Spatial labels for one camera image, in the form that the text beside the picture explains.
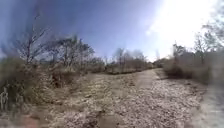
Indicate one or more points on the leaf-strewn dirt path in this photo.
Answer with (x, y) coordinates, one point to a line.
(133, 100)

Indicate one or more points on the pale gravel strip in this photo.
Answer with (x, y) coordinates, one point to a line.
(211, 110)

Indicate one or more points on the row of bare trees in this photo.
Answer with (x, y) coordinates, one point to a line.
(70, 53)

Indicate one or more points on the dry bushes with bare trees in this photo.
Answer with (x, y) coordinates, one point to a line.
(196, 63)

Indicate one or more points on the dry brown brush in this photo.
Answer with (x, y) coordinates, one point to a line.
(23, 86)

